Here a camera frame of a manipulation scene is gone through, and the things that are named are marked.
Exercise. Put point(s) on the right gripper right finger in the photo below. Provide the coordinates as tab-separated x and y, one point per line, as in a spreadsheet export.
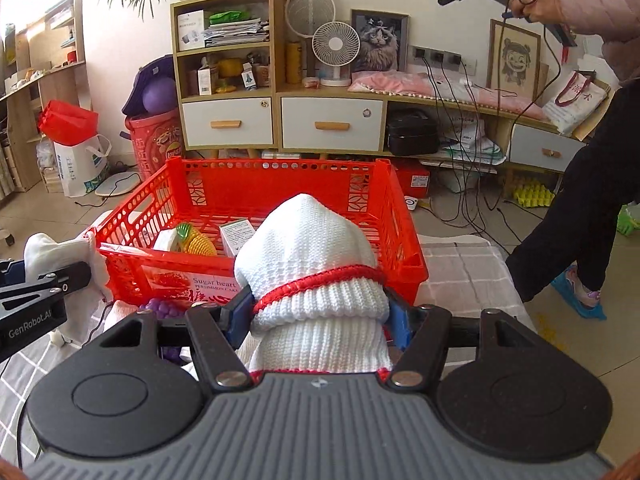
421	335

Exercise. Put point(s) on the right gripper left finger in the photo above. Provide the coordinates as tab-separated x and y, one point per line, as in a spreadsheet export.
215	334

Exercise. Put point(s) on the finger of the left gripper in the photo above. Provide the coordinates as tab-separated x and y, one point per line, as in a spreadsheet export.
15	285

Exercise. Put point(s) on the white glove bundle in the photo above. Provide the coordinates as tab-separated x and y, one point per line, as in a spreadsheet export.
80	261

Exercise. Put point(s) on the white glove red cuff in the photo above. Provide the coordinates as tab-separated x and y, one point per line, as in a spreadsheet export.
320	303

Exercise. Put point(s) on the small white animal figurine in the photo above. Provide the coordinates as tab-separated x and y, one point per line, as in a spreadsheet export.
57	339

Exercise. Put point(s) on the grey checkered tablecloth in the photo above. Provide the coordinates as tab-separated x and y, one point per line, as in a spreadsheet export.
466	275

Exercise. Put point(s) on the yellow toy corn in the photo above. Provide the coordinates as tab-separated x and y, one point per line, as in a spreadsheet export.
193	242

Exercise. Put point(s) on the white green medicine box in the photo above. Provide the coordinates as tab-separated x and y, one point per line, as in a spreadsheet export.
234	235

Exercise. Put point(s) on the white floor scale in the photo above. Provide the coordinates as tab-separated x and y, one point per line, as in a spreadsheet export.
118	184

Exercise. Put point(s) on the white shopping bag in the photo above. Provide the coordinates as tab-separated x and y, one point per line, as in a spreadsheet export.
83	166

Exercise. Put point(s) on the red plastic crate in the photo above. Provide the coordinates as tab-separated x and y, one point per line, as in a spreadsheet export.
210	193

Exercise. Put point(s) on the red shopping bag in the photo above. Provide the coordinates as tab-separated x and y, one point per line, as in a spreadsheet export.
67	124

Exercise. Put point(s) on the red snack bucket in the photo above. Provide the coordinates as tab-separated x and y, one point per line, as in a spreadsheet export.
155	138

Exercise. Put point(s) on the person in pink jacket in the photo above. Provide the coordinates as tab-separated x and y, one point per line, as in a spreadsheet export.
571	246

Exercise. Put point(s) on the yellow egg tray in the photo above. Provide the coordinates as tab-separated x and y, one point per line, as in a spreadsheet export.
533	194

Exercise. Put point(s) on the purple ball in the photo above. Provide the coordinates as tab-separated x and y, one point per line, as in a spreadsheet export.
160	95

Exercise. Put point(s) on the low wooden drawer cabinet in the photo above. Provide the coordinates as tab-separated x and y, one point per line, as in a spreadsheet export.
524	143

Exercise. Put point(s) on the black box under cabinet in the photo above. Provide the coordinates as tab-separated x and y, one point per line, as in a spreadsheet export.
411	132

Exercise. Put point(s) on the wooden shelf cabinet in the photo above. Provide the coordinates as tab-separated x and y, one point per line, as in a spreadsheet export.
230	71

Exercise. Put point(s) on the pink folded cloth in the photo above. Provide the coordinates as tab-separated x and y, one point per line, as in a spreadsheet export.
439	86

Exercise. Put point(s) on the white red gift bag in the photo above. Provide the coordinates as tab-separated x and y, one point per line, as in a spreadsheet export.
579	96

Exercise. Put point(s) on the white desk fan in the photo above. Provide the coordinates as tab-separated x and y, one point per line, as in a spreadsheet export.
336	44

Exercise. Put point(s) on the round racket fan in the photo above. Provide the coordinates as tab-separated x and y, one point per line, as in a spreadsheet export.
304	17

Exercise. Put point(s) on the cartoon girl picture frame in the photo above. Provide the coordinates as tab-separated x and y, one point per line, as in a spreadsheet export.
513	59

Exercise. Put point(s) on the cat picture frame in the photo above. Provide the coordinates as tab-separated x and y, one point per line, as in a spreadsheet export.
384	40

